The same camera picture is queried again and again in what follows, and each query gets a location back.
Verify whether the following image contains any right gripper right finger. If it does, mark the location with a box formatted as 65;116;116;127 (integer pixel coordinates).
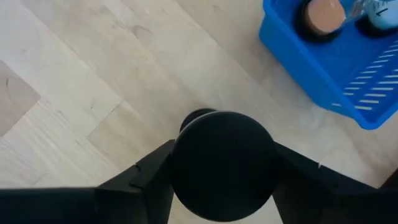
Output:
272;141;398;224

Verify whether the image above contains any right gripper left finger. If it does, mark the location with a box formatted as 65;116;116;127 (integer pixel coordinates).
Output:
0;139;176;224

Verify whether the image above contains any red sand hourglass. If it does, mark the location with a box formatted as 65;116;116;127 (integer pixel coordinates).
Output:
169;108;282;223

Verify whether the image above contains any orange sand hourglass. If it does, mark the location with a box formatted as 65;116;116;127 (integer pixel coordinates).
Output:
297;0;354;43

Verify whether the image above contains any white sand hourglass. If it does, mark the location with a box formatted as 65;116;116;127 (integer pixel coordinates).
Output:
354;0;398;39

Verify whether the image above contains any blue plastic basket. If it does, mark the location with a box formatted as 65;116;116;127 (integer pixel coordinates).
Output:
258;0;398;131

